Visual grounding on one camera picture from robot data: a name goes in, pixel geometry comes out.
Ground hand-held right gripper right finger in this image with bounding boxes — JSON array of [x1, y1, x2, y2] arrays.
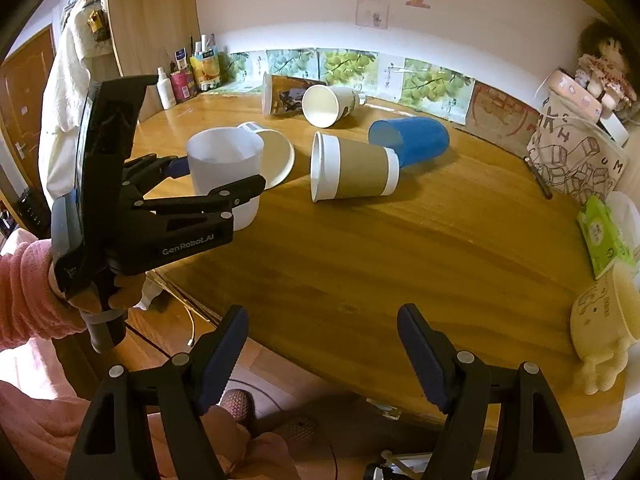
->
[[397, 303, 586, 480]]

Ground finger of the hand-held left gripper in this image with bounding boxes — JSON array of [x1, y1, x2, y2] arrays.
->
[[135, 175, 267, 219], [123, 155, 193, 196]]

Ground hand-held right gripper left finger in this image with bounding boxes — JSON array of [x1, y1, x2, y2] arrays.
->
[[65, 305, 250, 480]]

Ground plain white cup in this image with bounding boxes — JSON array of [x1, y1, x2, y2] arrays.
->
[[186, 127, 265, 231]]

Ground white paper cup lying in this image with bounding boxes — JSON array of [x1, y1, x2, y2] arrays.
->
[[236, 121, 296, 191]]

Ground dark printed paper cup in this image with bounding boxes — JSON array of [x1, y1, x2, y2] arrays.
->
[[262, 72, 332, 119]]

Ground white printed paper cup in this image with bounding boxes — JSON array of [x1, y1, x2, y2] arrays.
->
[[302, 84, 366, 129]]

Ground brown sleeve paper cup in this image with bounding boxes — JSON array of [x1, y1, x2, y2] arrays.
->
[[309, 131, 401, 204]]

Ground blue plastic cup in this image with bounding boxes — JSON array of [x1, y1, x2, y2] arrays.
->
[[368, 116, 450, 169]]

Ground person's left hand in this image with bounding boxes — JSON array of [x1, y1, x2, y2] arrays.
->
[[67, 272, 147, 319]]

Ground pink slipper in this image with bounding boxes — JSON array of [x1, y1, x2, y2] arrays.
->
[[219, 388, 256, 424]]

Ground white hanging coat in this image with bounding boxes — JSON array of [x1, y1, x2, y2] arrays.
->
[[39, 0, 117, 202]]

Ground white pump bottle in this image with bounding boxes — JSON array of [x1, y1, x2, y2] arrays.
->
[[156, 66, 177, 110]]

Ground pink canister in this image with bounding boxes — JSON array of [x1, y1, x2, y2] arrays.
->
[[170, 70, 195, 101]]

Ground yellow snack bag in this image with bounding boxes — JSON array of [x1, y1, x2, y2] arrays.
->
[[190, 51, 222, 92]]

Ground wooden door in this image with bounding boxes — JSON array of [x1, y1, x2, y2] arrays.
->
[[0, 25, 57, 211]]

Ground grape print panel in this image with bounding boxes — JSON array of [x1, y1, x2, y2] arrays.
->
[[265, 48, 316, 79], [318, 48, 379, 87], [222, 52, 250, 82], [401, 57, 474, 109]]

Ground wooden shelf unit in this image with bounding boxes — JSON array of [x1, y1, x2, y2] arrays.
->
[[102, 0, 202, 122]]

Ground cream figure mug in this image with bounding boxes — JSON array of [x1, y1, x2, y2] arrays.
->
[[569, 262, 640, 396]]

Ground person's pink clothed legs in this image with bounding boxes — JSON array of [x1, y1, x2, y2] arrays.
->
[[0, 379, 302, 480]]

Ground black pen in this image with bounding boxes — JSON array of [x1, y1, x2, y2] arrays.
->
[[523, 156, 553, 200]]

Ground green wet wipes packet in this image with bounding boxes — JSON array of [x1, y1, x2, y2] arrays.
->
[[577, 195, 637, 281]]

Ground white tissue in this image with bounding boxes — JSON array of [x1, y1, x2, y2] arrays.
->
[[604, 190, 640, 252]]

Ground printed white tote bag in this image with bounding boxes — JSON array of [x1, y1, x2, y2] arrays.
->
[[525, 85, 630, 209]]

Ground brown cardboard panel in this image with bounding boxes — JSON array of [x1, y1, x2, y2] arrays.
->
[[466, 80, 542, 147]]

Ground white box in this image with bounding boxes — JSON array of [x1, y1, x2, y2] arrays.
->
[[596, 109, 630, 144]]

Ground pink round box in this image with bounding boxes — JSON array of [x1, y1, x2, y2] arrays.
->
[[544, 69, 602, 122]]

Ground brown haired doll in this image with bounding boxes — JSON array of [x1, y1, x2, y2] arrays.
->
[[574, 19, 639, 112]]

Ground white cable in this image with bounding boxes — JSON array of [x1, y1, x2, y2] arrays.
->
[[184, 304, 202, 349]]

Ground wall drawing paper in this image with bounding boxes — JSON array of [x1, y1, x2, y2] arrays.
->
[[355, 0, 391, 29]]

